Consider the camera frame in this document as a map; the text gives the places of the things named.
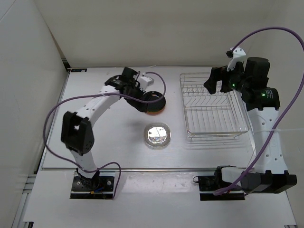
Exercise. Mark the chrome wire dish rack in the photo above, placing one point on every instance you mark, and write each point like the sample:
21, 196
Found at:
206, 115

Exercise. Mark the dark label sticker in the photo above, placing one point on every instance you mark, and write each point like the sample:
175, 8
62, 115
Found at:
79, 70

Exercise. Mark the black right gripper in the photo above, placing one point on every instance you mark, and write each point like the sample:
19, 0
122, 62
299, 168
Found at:
216, 74

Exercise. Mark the clear textured glass plate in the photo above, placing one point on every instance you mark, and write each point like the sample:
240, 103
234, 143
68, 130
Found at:
157, 135

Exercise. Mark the orange plastic plate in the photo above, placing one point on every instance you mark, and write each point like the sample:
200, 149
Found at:
153, 113

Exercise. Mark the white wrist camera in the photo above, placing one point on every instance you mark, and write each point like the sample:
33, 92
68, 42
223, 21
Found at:
236, 55
145, 81

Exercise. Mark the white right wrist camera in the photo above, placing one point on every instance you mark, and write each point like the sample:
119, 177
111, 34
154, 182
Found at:
236, 55

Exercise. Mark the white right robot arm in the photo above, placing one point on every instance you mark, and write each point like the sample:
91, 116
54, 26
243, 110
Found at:
268, 172

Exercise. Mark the white cable tie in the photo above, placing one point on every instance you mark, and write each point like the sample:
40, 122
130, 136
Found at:
281, 130

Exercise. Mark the black plastic plate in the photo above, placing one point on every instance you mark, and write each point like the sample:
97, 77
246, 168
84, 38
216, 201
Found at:
156, 105

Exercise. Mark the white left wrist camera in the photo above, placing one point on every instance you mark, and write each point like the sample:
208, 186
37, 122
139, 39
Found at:
145, 81

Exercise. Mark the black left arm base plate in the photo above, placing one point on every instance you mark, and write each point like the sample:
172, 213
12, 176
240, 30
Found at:
101, 188

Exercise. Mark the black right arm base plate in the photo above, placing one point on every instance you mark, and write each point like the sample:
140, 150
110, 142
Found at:
209, 184

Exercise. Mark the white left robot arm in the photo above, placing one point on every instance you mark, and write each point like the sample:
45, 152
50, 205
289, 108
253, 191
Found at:
77, 127

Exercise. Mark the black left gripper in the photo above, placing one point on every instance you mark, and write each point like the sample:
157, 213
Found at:
141, 107

